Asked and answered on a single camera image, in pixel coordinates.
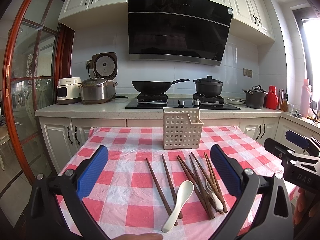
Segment grey lidded stockpot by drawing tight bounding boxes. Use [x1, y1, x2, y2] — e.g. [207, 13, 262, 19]
[243, 85, 266, 109]

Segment small white dish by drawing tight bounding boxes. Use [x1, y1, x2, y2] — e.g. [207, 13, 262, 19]
[225, 98, 245, 105]

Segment black wok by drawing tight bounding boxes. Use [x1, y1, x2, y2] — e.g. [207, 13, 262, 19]
[132, 79, 190, 95]

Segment white cabinet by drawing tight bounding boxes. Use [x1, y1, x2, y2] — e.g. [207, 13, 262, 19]
[59, 0, 128, 30]
[229, 0, 274, 46]

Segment silver open rice cooker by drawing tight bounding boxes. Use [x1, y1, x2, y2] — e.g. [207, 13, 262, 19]
[80, 52, 118, 104]

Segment white perforated utensil basket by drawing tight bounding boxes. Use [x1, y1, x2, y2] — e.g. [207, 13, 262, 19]
[163, 107, 203, 150]

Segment pink water bottle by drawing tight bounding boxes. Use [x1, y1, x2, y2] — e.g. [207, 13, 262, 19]
[299, 79, 312, 118]

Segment black gas cooktop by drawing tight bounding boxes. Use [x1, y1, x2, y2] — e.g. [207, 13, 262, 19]
[125, 93, 240, 111]

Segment person's right hand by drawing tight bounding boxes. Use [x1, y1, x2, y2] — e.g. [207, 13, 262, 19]
[293, 188, 319, 225]

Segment white ceramic spoon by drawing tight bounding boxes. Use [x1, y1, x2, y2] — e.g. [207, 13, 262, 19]
[161, 180, 194, 233]
[206, 181, 223, 213]

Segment red framed glass door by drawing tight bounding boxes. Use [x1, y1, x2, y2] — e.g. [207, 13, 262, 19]
[1, 0, 74, 183]

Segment person's left hand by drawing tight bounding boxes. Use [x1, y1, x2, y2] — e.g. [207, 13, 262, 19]
[113, 233, 163, 240]

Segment white small cooker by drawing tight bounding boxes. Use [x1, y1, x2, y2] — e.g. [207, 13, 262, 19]
[56, 77, 81, 105]

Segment black lidded pot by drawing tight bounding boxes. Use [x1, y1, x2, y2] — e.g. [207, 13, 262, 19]
[193, 76, 223, 97]

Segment white upper right cabinet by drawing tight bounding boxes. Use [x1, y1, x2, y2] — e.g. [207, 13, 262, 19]
[229, 0, 274, 46]

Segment amber oil bottle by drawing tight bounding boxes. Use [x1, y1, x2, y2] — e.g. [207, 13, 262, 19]
[280, 93, 288, 112]

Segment white upper left cabinet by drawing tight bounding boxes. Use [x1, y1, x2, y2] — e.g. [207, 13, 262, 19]
[59, 0, 128, 30]

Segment white lower cabinets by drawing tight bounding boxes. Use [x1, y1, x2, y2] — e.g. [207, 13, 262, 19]
[39, 113, 319, 172]

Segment red white checkered tablecloth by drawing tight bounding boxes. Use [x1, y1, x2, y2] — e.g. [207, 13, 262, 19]
[55, 125, 299, 240]

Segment wall power outlet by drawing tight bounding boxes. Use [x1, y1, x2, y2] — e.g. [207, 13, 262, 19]
[86, 60, 92, 69]

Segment wall switch plate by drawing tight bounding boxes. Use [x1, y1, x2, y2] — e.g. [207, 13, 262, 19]
[243, 68, 253, 78]

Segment steel vacuum flask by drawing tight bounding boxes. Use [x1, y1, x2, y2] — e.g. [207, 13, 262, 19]
[277, 88, 284, 109]

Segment black range hood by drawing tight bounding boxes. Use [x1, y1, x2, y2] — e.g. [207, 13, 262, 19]
[127, 0, 233, 66]

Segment red thermos bottle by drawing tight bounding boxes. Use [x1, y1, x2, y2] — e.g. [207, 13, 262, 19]
[265, 86, 279, 109]

